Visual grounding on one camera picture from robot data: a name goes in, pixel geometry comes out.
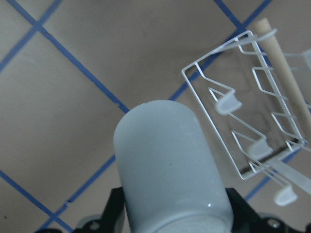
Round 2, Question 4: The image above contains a white wire cup rack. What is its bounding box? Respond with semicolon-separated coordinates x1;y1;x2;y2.
181;19;311;206

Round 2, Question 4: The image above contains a pale grey plastic cup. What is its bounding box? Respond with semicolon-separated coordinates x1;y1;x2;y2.
113;100;234;233

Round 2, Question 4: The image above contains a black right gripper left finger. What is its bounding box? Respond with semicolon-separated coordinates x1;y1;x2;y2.
74;187;125;233

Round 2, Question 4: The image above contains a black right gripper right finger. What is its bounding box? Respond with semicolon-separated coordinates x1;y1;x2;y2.
225;188;300;233

